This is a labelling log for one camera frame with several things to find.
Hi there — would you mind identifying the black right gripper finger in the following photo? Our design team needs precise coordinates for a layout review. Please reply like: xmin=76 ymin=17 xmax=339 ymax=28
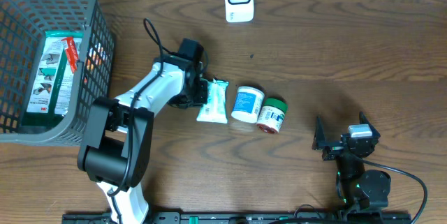
xmin=312 ymin=117 xmax=328 ymax=150
xmin=359 ymin=112 xmax=381 ymax=139

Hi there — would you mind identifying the mint green wipes pack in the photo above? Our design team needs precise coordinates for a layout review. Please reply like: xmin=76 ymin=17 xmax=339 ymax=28
xmin=196 ymin=79 xmax=229 ymax=124

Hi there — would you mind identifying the green lid jar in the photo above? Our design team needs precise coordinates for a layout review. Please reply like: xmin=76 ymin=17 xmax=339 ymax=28
xmin=256 ymin=98 xmax=288 ymax=134

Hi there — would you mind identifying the white blue label jar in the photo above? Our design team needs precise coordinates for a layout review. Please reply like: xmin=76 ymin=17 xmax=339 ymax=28
xmin=231 ymin=86 xmax=265 ymax=124

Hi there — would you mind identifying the red snack bar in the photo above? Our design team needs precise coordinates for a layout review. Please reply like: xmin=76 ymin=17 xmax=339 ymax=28
xmin=61 ymin=36 xmax=79 ymax=74

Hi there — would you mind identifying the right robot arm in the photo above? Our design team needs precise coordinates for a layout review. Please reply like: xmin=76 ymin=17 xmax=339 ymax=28
xmin=312 ymin=113 xmax=391 ymax=218

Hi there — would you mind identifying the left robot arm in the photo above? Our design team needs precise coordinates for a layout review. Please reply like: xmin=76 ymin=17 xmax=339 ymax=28
xmin=77 ymin=39 xmax=208 ymax=223

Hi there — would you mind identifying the green white 3M package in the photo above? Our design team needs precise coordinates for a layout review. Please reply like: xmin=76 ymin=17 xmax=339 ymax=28
xmin=24 ymin=31 xmax=83 ymax=124

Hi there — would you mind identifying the grey plastic mesh basket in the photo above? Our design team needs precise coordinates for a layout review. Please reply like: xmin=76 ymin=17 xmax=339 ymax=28
xmin=1 ymin=0 xmax=115 ymax=146

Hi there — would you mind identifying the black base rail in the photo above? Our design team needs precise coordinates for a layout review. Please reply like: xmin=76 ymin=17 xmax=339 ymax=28
xmin=61 ymin=211 xmax=411 ymax=224

